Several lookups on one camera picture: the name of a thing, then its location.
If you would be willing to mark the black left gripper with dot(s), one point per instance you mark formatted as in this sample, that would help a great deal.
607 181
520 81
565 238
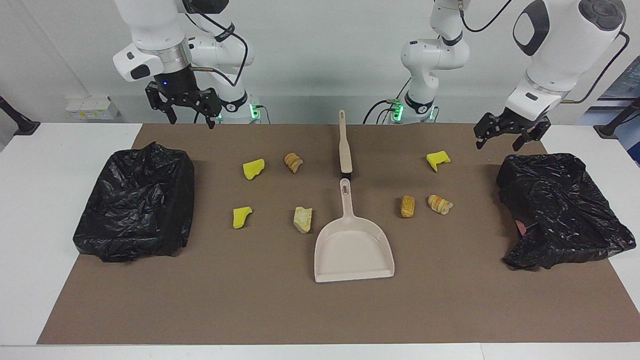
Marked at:
525 125

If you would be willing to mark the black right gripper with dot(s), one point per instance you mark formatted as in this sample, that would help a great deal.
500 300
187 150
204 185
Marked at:
177 85

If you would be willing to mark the yellow sponge piece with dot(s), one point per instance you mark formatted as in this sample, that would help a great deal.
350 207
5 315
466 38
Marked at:
253 170
437 159
241 217

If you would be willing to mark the striped croissant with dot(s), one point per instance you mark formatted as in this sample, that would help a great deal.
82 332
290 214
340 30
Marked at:
440 204

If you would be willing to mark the small orange croissant piece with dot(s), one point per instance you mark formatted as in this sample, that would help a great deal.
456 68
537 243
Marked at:
293 162

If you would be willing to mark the brown bread roll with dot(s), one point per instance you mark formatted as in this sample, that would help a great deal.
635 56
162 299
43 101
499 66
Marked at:
407 206

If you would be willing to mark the beige brush with black bristles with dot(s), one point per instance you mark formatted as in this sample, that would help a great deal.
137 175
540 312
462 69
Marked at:
345 150

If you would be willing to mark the pale bread chunk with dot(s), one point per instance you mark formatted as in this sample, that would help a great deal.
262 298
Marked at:
302 221

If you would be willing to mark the beige plastic dustpan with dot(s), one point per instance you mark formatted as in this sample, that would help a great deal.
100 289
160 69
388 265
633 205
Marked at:
352 250

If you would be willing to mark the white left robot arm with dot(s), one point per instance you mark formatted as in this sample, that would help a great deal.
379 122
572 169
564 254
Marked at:
565 45

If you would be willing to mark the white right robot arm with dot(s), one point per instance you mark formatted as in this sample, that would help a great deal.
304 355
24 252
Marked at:
150 25

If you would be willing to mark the crumpled black bag-lined bin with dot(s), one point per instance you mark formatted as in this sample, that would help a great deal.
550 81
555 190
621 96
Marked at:
560 210

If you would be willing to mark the boxy black bag-lined bin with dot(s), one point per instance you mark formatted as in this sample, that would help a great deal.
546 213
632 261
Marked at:
130 215

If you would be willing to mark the black stand foot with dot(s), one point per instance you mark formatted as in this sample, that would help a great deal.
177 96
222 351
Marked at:
607 131
22 126

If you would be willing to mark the small pink tag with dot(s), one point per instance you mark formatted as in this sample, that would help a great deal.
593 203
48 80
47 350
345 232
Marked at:
521 228

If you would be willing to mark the brown table mat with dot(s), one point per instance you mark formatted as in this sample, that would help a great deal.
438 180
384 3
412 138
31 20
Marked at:
300 310

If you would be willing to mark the white wall socket box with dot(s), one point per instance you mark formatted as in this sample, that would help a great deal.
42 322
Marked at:
90 107

